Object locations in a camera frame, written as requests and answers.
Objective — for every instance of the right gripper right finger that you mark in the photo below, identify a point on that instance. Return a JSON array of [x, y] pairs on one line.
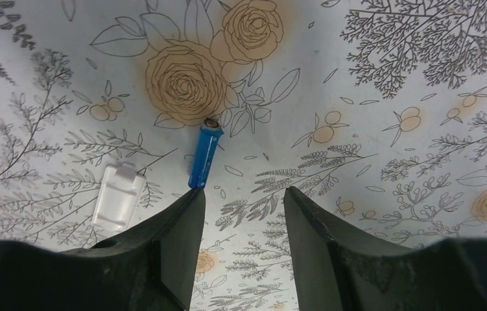
[[338, 266]]

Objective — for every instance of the floral table mat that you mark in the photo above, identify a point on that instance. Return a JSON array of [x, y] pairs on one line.
[[377, 110]]

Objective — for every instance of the white battery cover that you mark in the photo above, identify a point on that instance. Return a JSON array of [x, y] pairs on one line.
[[119, 193]]

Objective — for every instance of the light blue battery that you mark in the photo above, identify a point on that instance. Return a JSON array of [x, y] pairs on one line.
[[208, 138]]

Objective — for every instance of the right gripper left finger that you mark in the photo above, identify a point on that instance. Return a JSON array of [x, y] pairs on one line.
[[150, 266]]

